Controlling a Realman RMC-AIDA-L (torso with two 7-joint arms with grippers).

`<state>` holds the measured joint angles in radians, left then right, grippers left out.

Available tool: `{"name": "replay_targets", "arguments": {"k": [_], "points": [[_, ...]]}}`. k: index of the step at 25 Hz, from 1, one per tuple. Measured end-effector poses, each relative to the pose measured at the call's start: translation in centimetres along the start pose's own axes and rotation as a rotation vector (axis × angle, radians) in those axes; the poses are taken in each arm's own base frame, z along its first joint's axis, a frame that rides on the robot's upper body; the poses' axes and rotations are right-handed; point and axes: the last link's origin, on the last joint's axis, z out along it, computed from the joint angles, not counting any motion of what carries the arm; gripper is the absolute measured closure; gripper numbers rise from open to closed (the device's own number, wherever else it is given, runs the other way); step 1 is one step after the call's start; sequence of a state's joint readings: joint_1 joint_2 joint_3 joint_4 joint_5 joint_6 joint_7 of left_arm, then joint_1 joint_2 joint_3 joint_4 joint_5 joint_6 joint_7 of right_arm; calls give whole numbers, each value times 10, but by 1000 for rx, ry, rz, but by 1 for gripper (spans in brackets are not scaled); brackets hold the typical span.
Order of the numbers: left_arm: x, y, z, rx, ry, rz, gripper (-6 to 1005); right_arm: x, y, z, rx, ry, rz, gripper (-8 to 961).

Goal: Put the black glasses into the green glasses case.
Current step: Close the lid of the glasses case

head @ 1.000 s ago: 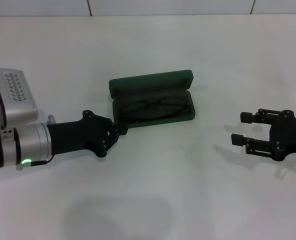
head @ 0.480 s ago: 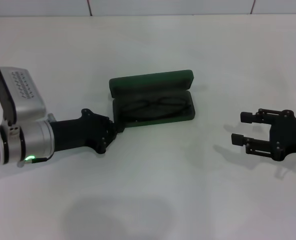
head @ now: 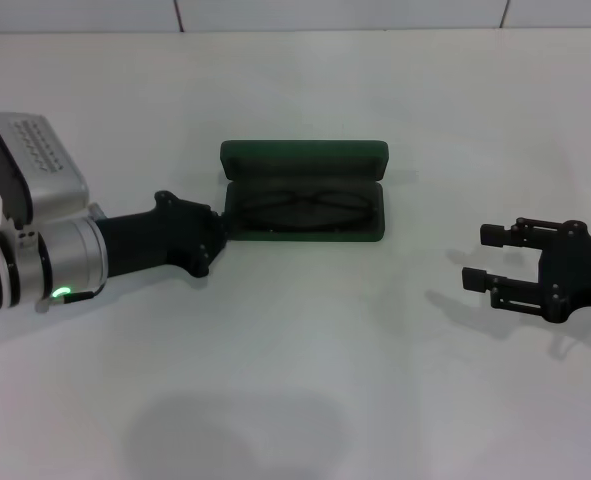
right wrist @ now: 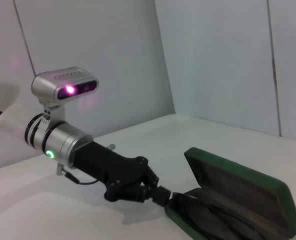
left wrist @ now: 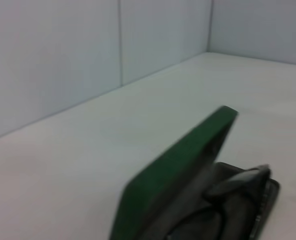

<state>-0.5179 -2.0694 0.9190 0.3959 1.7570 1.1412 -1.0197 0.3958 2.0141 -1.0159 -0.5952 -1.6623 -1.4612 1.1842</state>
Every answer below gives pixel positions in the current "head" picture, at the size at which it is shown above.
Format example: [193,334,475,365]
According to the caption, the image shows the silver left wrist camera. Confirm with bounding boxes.
[0,112,91,221]

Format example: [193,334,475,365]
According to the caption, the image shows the black round-lens glasses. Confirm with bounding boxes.
[237,188,376,235]

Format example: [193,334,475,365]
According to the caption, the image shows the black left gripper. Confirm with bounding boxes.
[94,189,233,279]

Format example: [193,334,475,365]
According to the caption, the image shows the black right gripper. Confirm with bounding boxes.
[461,216,591,324]

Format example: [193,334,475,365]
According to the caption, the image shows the left gripper connector cable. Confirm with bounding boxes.
[49,288,97,304]

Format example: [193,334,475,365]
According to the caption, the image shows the green glasses case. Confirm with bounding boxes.
[219,139,390,245]

